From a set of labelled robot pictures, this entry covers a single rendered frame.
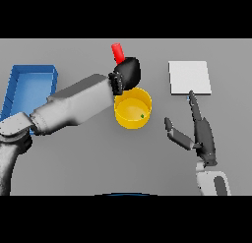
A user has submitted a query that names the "red beaker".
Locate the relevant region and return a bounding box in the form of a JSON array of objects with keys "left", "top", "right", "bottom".
[{"left": 110, "top": 42, "right": 126, "bottom": 66}]

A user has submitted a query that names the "dark right robot hand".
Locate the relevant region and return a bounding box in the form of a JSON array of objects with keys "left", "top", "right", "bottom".
[{"left": 163, "top": 90, "right": 219, "bottom": 168}]

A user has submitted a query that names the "yellow bowl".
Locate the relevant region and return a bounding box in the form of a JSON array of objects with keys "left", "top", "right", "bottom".
[{"left": 113, "top": 87, "right": 154, "bottom": 130}]

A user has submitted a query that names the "pale square measuring scale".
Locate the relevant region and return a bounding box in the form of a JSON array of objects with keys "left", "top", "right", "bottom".
[{"left": 167, "top": 60, "right": 213, "bottom": 95}]

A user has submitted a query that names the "blue tray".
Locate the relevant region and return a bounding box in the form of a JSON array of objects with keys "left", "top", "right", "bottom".
[{"left": 0, "top": 64, "right": 59, "bottom": 136}]

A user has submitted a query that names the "dark left robot hand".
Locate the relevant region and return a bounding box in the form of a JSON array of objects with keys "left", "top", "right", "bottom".
[{"left": 107, "top": 56, "right": 142, "bottom": 96}]

